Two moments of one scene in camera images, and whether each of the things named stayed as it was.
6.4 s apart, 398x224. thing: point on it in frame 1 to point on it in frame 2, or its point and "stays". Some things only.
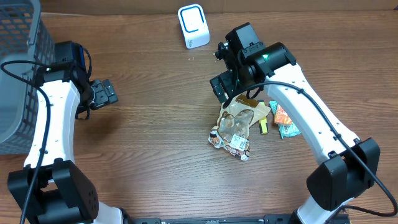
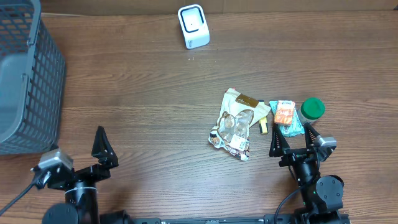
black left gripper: (104, 93) to (88, 173)
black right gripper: (227, 83) to (292, 155)
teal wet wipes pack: (285, 130) stays
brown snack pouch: (232, 132) stays
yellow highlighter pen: (263, 123) stays
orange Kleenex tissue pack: (281, 117) stays
